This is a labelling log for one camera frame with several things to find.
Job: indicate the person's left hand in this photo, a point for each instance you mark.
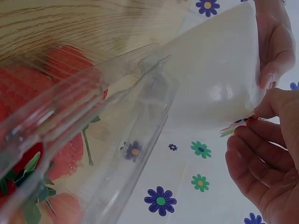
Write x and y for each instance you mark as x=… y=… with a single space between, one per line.
x=275 y=35

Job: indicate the person's right fingers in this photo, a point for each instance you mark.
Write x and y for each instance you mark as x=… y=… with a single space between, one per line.
x=247 y=163

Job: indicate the pile of red strawberries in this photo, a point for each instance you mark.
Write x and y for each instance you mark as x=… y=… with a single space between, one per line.
x=18 y=86

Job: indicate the person's right thumb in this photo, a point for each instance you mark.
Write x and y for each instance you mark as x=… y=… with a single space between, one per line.
x=278 y=105

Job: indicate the person's left thumb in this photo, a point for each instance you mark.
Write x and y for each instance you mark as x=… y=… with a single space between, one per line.
x=272 y=73

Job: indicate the clear plastic clamshell box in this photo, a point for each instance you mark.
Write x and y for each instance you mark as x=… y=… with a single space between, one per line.
x=70 y=93

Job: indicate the person's right hand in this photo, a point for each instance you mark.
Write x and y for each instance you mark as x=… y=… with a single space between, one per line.
x=275 y=177

